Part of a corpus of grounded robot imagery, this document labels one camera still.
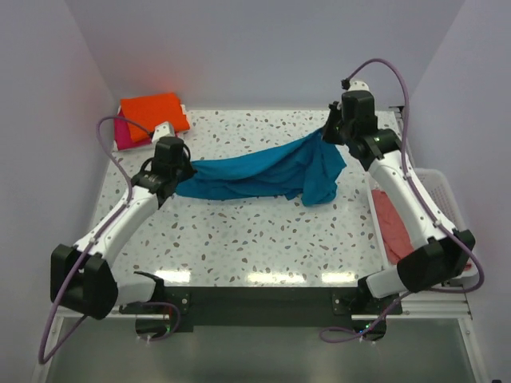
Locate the white plastic basket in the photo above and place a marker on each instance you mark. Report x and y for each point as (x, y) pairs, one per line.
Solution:
(440, 192)

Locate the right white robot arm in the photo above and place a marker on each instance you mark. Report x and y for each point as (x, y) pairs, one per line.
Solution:
(440, 250)

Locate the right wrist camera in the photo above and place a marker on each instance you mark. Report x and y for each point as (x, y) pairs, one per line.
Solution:
(354, 85)

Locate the salmon pink t-shirt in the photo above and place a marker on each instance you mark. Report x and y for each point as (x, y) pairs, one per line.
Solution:
(396, 240)

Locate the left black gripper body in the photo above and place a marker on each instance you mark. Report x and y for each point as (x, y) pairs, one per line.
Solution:
(184, 170)

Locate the aluminium frame rail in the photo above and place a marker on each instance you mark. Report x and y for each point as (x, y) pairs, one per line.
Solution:
(427, 303)

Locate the folded magenta t-shirt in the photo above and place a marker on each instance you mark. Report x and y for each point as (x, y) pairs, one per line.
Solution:
(123, 137)

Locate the folded orange t-shirt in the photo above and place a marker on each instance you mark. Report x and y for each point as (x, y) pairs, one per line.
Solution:
(151, 111)

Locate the blue t-shirt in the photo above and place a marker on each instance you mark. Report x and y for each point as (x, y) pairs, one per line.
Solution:
(308, 167)

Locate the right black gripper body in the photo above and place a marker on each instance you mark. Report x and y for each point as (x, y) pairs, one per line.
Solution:
(348, 133)

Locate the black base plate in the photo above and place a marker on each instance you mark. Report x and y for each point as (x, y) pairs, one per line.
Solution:
(259, 307)

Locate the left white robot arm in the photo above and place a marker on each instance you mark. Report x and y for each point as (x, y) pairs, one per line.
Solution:
(81, 278)

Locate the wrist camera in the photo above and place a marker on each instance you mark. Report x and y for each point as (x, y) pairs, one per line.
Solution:
(354, 85)
(162, 130)

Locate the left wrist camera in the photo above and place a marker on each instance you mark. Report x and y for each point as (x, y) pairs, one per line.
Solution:
(162, 130)

